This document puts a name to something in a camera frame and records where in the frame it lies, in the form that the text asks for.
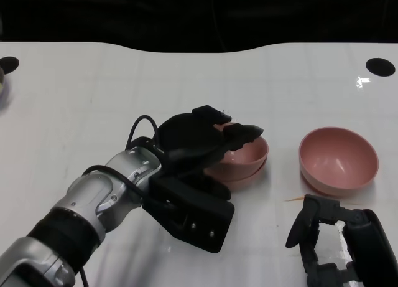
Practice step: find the black table grommet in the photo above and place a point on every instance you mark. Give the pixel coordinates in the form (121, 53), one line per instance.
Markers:
(8, 65)
(380, 67)

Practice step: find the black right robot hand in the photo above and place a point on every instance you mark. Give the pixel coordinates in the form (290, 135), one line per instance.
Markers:
(373, 237)

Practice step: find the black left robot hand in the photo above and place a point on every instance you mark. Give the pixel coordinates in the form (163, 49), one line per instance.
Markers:
(186, 137)

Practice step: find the lilac dish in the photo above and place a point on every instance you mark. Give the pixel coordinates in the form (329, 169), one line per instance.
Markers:
(1, 81)

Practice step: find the thin wooden toothpick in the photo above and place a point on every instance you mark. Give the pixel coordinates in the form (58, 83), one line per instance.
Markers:
(293, 199)

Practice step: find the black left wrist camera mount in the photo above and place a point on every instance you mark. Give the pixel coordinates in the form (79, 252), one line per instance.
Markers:
(199, 218)

